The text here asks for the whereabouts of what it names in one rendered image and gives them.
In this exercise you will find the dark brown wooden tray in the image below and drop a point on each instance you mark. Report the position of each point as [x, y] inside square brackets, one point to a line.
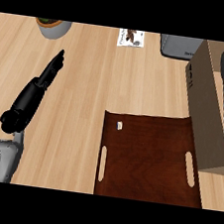
[144, 161]

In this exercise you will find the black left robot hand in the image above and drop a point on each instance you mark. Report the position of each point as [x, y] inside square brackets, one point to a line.
[29, 99]

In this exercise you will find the brown cardboard box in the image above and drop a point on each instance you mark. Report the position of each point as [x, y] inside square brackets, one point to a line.
[202, 122]

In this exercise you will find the white printed packet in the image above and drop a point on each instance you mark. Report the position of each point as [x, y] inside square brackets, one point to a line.
[130, 38]

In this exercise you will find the grey appliance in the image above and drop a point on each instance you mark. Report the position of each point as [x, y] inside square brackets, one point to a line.
[179, 48]

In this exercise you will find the green potted plant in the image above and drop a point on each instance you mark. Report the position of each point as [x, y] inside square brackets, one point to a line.
[48, 20]

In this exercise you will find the small white label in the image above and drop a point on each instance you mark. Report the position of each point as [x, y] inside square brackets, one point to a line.
[119, 125]

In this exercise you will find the grey plant pot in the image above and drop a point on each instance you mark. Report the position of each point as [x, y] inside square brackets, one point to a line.
[54, 32]

